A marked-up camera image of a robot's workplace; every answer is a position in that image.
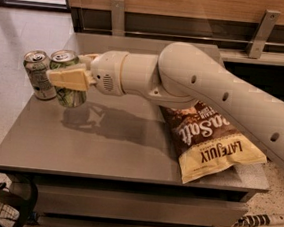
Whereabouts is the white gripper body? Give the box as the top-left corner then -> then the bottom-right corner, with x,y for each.
90,50 -> 129,96

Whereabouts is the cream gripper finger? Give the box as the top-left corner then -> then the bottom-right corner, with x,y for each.
46,67 -> 97,91
78,53 -> 98,68

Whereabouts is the green soda can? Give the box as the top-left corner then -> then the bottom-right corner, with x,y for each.
49,50 -> 87,108

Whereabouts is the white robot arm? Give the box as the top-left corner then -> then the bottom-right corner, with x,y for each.
46,42 -> 284,170

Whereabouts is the silver 7up can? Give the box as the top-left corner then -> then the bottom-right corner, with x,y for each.
23,50 -> 56,100

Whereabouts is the Late July chips bag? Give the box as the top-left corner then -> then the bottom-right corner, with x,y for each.
160,101 -> 267,184

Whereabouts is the grey upper drawer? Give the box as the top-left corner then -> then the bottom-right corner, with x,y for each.
34,184 -> 247,227

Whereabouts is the white power strip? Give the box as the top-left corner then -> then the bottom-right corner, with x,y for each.
233,214 -> 284,227

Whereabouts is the left metal bracket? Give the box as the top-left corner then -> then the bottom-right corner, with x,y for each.
110,0 -> 126,36

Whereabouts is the metal bracket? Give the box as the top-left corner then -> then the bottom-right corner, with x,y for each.
110,0 -> 126,36
245,9 -> 281,59

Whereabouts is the right metal bracket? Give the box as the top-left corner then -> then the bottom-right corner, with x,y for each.
245,9 -> 281,59

